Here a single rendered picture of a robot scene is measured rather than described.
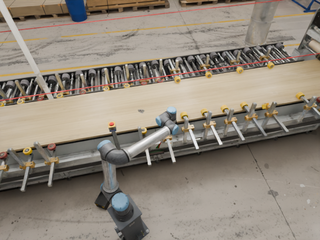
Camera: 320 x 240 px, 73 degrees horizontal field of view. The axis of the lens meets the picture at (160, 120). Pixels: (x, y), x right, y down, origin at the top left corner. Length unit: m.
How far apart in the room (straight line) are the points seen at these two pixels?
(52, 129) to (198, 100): 1.79
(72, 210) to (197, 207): 1.59
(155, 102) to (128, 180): 1.16
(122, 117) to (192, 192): 1.35
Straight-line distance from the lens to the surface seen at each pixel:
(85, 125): 2.68
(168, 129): 1.86
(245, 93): 3.06
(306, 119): 3.33
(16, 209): 3.54
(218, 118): 2.80
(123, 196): 2.12
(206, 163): 3.31
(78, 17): 7.55
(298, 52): 4.38
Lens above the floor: 2.79
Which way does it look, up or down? 48 degrees down
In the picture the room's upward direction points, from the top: 2 degrees counter-clockwise
